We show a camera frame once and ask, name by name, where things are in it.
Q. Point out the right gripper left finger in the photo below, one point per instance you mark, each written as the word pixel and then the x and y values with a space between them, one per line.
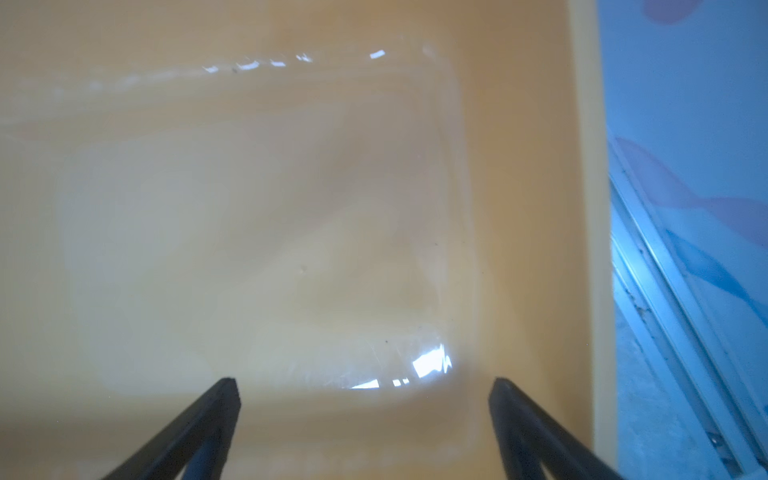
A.
pixel 195 445

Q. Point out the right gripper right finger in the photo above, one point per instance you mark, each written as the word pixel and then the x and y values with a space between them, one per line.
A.
pixel 531 442

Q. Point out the yellow plastic storage box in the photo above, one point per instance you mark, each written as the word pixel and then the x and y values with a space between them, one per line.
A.
pixel 362 211

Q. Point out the right aluminium corner post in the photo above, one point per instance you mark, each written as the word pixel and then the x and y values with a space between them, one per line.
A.
pixel 686 353

